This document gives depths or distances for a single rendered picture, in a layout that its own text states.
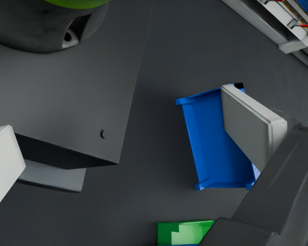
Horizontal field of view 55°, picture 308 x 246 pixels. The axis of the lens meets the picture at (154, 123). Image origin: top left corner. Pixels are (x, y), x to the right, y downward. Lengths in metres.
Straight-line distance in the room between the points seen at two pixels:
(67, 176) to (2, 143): 0.20
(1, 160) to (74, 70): 0.13
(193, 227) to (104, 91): 0.74
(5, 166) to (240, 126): 0.13
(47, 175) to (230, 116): 0.25
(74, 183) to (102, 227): 0.38
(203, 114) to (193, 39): 0.30
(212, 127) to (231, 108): 0.81
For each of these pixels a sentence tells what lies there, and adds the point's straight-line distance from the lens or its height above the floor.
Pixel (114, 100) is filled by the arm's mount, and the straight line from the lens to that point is 0.29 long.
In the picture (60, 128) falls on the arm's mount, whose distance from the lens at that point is 0.26.
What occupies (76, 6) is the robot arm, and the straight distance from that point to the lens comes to 0.22.
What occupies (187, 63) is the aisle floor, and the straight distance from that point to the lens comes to 1.06.
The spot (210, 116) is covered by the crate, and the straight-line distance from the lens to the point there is 0.98.
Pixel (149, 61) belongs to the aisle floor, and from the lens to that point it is 0.92.
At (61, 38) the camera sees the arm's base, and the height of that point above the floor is 0.41.
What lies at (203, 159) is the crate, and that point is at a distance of 1.02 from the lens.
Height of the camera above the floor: 0.61
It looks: 45 degrees down
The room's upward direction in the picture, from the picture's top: 77 degrees clockwise
